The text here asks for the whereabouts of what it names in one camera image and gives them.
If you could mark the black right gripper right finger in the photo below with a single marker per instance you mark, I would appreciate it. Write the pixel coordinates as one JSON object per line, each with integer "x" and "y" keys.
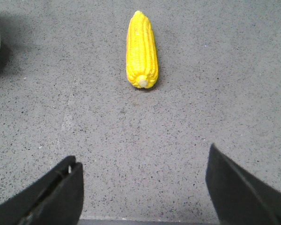
{"x": 239, "y": 198}

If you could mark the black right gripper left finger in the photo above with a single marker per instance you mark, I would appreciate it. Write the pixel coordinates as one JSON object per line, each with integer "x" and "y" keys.
{"x": 55, "y": 199}

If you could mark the yellow toy corn cob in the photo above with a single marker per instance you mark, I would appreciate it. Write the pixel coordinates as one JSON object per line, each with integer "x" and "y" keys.
{"x": 142, "y": 69}

